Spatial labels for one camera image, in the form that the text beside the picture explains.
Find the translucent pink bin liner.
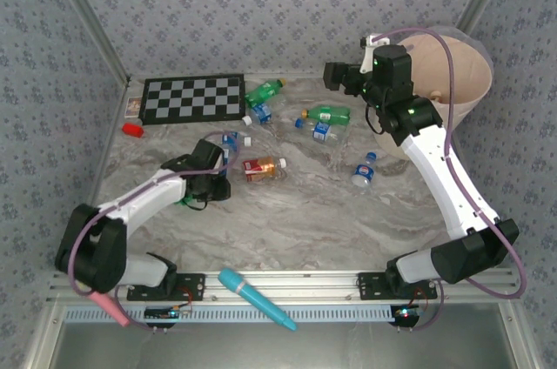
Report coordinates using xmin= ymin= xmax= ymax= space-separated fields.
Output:
xmin=398 ymin=24 xmax=496 ymax=126

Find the black grey checkerboard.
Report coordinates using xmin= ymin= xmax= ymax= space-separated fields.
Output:
xmin=139 ymin=74 xmax=247 ymax=126

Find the wide aluminium mounting rail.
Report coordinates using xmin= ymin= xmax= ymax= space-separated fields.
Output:
xmin=45 ymin=270 xmax=521 ymax=304

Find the pink toy microphone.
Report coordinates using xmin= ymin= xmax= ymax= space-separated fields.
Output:
xmin=89 ymin=290 xmax=131 ymax=327

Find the aluminium frame leg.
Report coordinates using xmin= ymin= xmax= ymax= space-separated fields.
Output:
xmin=498 ymin=302 xmax=543 ymax=369
xmin=21 ymin=303 xmax=64 ymax=369

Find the small circuit board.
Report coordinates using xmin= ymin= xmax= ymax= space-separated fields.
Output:
xmin=144 ymin=305 xmax=193 ymax=323
xmin=390 ymin=304 xmax=426 ymax=325

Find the small picture card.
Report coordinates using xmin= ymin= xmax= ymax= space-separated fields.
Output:
xmin=124 ymin=97 xmax=144 ymax=120

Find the large green Sprite bottle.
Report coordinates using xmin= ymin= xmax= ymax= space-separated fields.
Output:
xmin=244 ymin=77 xmax=287 ymax=109

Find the Pepsi bottle blue label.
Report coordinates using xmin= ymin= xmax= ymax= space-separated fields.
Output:
xmin=351 ymin=151 xmax=378 ymax=190

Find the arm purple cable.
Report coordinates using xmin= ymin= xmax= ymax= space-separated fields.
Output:
xmin=378 ymin=27 xmax=527 ymax=333
xmin=67 ymin=130 xmax=243 ymax=332

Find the cream round waste bin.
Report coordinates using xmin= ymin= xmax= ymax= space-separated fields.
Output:
xmin=373 ymin=33 xmax=495 ymax=159

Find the white-capped blue-label clear bottle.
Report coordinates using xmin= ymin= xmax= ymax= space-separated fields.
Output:
xmin=241 ymin=97 xmax=289 ymax=126
xmin=220 ymin=131 xmax=253 ymax=155

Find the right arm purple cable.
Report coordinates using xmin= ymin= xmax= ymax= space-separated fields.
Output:
xmin=378 ymin=27 xmax=527 ymax=333

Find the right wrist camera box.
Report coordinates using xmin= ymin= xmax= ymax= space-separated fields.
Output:
xmin=359 ymin=34 xmax=392 ymax=75

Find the slotted grey cable duct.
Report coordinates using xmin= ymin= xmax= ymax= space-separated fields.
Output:
xmin=64 ymin=304 xmax=436 ymax=323

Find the blue-capped blue-label clear bottle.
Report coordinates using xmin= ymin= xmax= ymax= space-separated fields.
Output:
xmin=294 ymin=117 xmax=345 ymax=144

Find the grey metal lower panel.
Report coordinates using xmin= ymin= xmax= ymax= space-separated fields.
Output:
xmin=43 ymin=320 xmax=523 ymax=369

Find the thin red wire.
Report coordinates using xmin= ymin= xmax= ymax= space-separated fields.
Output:
xmin=411 ymin=288 xmax=439 ymax=313
xmin=176 ymin=285 xmax=195 ymax=313

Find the amber bottle red label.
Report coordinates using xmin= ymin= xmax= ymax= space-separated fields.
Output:
xmin=241 ymin=155 xmax=288 ymax=183

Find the cyan marker pen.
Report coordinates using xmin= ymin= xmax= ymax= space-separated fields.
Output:
xmin=217 ymin=267 xmax=298 ymax=332

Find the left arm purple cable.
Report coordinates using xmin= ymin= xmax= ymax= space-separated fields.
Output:
xmin=67 ymin=130 xmax=243 ymax=332

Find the small green yellow-capped bottle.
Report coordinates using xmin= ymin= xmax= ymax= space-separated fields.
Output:
xmin=301 ymin=105 xmax=352 ymax=125

